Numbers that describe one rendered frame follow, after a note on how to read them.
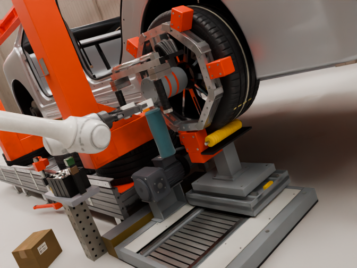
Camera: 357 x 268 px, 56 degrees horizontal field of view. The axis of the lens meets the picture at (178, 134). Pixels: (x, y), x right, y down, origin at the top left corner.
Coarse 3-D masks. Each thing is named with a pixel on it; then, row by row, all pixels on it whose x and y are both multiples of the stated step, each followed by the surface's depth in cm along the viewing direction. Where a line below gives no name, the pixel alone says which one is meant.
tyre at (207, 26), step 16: (160, 16) 169; (208, 16) 156; (224, 16) 160; (208, 32) 151; (224, 32) 153; (240, 32) 158; (224, 48) 150; (240, 48) 155; (240, 64) 155; (224, 80) 156; (240, 80) 157; (256, 80) 166; (224, 96) 160; (240, 96) 161; (224, 112) 164; (240, 112) 174; (208, 128) 177
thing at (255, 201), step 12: (264, 180) 190; (276, 180) 182; (288, 180) 189; (192, 192) 209; (204, 192) 201; (252, 192) 175; (264, 192) 175; (276, 192) 182; (192, 204) 205; (204, 204) 196; (216, 204) 188; (228, 204) 180; (240, 204) 173; (252, 204) 169; (264, 204) 174
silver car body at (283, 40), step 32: (128, 0) 196; (224, 0) 147; (256, 0) 136; (288, 0) 126; (320, 0) 118; (352, 0) 112; (96, 32) 488; (128, 32) 208; (256, 32) 142; (288, 32) 132; (320, 32) 123; (352, 32) 116; (32, 64) 362; (96, 64) 408; (256, 64) 148; (288, 64) 137; (320, 64) 128; (32, 96) 372; (96, 96) 266; (128, 96) 234
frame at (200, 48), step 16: (144, 32) 169; (160, 32) 161; (176, 32) 153; (192, 32) 154; (144, 48) 177; (192, 48) 150; (208, 48) 150; (208, 80) 151; (208, 96) 155; (208, 112) 160; (176, 128) 182; (192, 128) 173
